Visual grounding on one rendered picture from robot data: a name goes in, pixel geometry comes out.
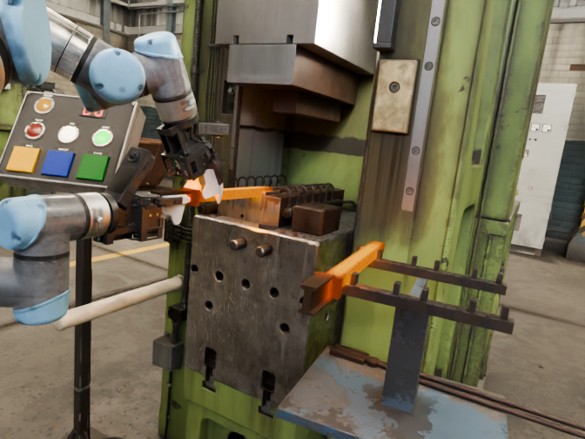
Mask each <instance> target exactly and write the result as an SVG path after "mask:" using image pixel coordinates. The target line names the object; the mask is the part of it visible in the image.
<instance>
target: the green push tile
mask: <svg viewBox="0 0 585 439"><path fill-rule="evenodd" d="M109 161H110V157H108V156H100V155H92V154H83V157H82V159H81V162H80V165H79V168H78V171H77V176H76V178H77V179H86V180H93V181H101V182H103V181H104V176H105V173H106V170H107V166H108V164H109Z"/></svg>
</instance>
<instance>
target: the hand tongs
mask: <svg viewBox="0 0 585 439"><path fill-rule="evenodd" d="M330 355H335V356H338V357H340V358H343V359H345V360H348V361H352V362H355V363H358V364H360V365H364V364H365V363H366V364H367V365H368V366H369V367H372V368H377V367H379V368H383V369H385V370H386V369H387V362H384V361H380V359H379V358H377V357H374V356H369V354H368V353H365V352H362V351H359V350H356V349H353V348H349V347H346V346H343V345H340V344H338V343H336V344H335V345H334V346H333V347H332V348H331V349H330ZM420 377H422V378H425V379H428V380H430V381H433V382H430V381H427V380H424V379H422V378H420V379H419V383H420V384H423V385H426V386H428V387H431V388H436V389H438V390H440V391H443V392H446V393H449V394H451V395H456V396H459V397H461V398H464V399H467V400H469V401H472V402H477V403H479V404H482V405H485V406H488V407H490V408H493V409H497V410H500V411H502V412H505V413H508V414H510V415H515V416H518V417H520V418H523V419H526V420H529V421H531V422H536V423H539V424H541V425H544V426H547V427H550V428H552V429H556V430H559V431H561V432H564V433H567V434H570V435H572V436H577V437H580V438H582V439H585V433H584V432H581V431H579V430H576V429H580V430H583V431H585V425H584V424H581V423H578V422H573V421H570V420H568V419H565V418H562V417H559V416H557V415H552V414H549V413H547V412H544V411H541V410H538V409H533V408H530V407H528V406H525V405H522V404H520V403H517V402H512V401H510V400H507V399H503V398H500V397H498V396H495V395H490V394H488V393H485V392H482V391H480V390H477V389H474V388H469V387H466V386H463V385H460V384H458V383H455V382H451V381H448V380H445V379H442V378H439V377H436V376H433V375H429V374H426V373H423V372H420ZM434 382H438V383H440V384H443V385H446V386H449V387H451V388H448V387H445V386H442V385H440V384H437V383H434ZM452 388H457V389H459V390H462V391H465V392H468V393H470V394H473V395H478V396H480V397H483V398H486V399H488V400H491V401H494V402H498V403H501V404H504V405H507V406H509V407H512V408H515V409H511V408H509V407H506V406H503V405H500V404H498V403H494V402H490V401H487V400H484V399H481V398H479V397H476V396H473V395H469V394H466V393H463V392H460V391H458V390H455V389H452ZM516 409H519V410H522V411H525V412H528V413H530V414H533V415H530V414H527V413H524V412H521V411H519V410H516ZM534 415H538V416H540V417H543V418H546V419H549V420H552V421H555V422H559V423H562V424H565V425H568V426H570V427H573V428H576V429H571V428H569V427H566V426H563V425H561V424H558V423H555V422H551V421H548V420H545V419H542V418H540V417H537V416H534Z"/></svg>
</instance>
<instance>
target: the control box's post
mask: <svg viewBox="0 0 585 439"><path fill-rule="evenodd" d="M91 250H92V238H88V239H82V240H76V292H75V308H76V307H81V306H84V305H87V304H90V303H91ZM90 330H91V321H87V322H84V323H81V324H78V325H76V326H75V350H74V387H77V388H83V387H86V386H88V385H89V371H90ZM88 410H89V388H87V389H85V390H83V391H81V392H77V391H75V389H74V409H73V432H74V431H77V439H81V438H82V437H81V435H82V432H83V431H86V432H87V435H88Z"/></svg>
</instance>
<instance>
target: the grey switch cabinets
mask: <svg viewBox="0 0 585 439"><path fill-rule="evenodd" d="M576 86H577V84H549V83H538V87H537V92H536V96H535V104H534V109H533V113H532V118H531V122H530V126H529V131H528V140H527V143H526V148H525V153H524V158H523V160H522V162H521V170H520V175H519V179H518V185H517V188H516V189H517V190H519V192H518V195H515V197H514V200H516V201H520V202H521V203H520V208H519V211H518V213H517V215H516V220H515V224H514V232H513V237H512V241H511V246H510V250H509V251H512V252H517V253H525V254H530V255H534V256H538V257H540V256H541V250H542V246H543V243H544V240H545V233H546V229H547V225H548V217H549V213H550V212H551V205H552V200H553V197H554V192H555V184H556V180H557V176H558V172H559V168H560V163H561V156H562V152H563V147H564V143H565V139H566V135H567V130H568V123H569V119H570V114H571V111H572V106H573V102H574V98H575V94H576V92H575V90H576Z"/></svg>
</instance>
